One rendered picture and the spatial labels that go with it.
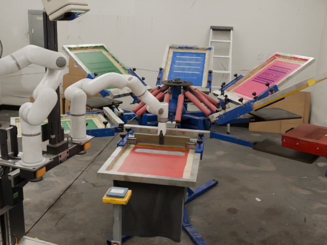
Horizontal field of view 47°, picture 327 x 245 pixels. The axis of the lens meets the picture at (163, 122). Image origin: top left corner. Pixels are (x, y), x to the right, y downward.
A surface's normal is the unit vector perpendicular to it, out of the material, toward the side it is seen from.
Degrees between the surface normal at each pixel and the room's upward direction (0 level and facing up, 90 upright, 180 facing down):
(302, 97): 82
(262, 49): 90
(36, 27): 90
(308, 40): 90
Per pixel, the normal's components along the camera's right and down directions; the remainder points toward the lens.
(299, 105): -0.14, 0.06
